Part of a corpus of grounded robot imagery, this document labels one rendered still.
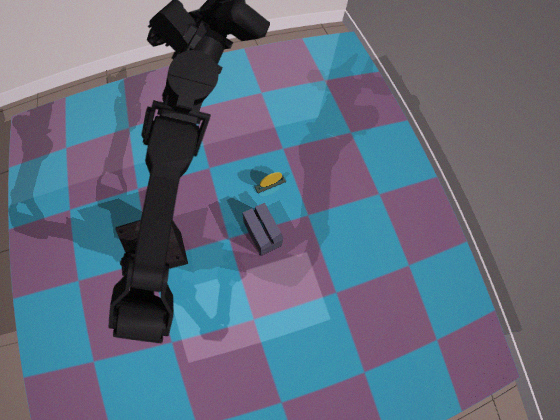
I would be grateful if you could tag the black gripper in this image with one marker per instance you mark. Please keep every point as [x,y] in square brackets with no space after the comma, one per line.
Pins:
[227,17]

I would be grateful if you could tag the thin gold coin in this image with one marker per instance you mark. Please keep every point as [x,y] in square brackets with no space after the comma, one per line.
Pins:
[270,179]

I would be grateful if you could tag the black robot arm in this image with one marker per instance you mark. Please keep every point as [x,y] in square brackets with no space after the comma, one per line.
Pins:
[173,139]

